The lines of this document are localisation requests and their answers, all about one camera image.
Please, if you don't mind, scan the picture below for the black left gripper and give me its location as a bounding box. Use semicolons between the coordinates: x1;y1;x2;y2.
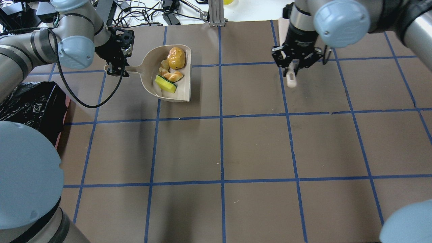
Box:
95;26;135;78

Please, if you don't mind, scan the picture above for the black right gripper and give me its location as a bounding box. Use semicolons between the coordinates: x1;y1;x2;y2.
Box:
272;24;323;70

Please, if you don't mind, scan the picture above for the beige dustpan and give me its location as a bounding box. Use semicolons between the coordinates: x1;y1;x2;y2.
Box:
104;45;192;102

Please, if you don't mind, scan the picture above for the white hand brush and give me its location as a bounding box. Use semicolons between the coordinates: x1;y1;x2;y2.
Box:
278;17;297;88

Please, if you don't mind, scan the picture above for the yellow green sponge piece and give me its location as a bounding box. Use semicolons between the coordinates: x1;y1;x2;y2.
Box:
155;75;177;93

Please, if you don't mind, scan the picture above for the small toy bread piece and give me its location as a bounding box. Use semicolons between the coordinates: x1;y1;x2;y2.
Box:
160;59;170;71

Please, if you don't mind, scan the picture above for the toy croissant piece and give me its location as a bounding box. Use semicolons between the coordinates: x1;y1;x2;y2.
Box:
158;67;184;83

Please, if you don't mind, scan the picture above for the yellow toy potato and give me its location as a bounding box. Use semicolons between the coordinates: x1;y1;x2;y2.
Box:
167;47;186;70

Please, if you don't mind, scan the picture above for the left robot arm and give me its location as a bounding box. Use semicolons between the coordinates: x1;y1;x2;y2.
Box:
1;0;134;243

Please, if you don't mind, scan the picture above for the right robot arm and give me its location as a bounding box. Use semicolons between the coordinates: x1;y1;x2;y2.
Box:
222;0;431;243

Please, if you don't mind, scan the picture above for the bin with black bag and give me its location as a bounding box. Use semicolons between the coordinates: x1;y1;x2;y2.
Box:
0;82;68;147

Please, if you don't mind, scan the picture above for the aluminium frame post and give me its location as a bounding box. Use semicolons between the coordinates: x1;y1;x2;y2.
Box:
208;0;226;27

